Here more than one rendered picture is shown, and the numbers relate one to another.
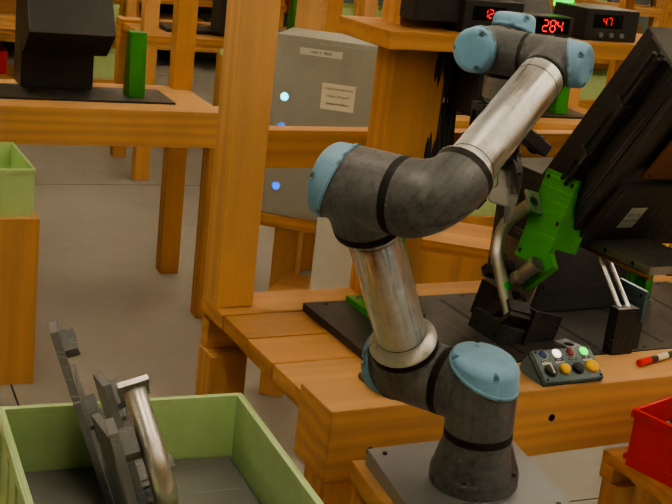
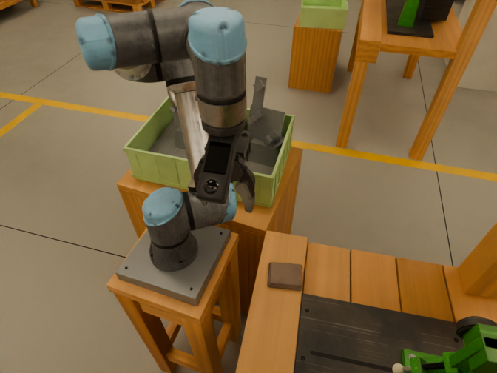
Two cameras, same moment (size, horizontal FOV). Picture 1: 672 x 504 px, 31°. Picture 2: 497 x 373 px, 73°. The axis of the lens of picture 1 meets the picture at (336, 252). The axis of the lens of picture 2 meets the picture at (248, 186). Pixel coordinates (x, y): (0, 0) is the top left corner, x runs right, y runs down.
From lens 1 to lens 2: 2.49 m
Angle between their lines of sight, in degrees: 103
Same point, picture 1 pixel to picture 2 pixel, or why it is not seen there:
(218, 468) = not seen: hidden behind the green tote
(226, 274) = (471, 257)
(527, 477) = (154, 273)
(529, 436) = not seen: outside the picture
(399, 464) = (208, 233)
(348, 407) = (267, 240)
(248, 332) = (407, 263)
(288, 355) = (362, 263)
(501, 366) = (149, 201)
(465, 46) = not seen: hidden behind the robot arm
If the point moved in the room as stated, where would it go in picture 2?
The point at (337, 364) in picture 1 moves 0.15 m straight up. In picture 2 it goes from (339, 283) to (350, 255)
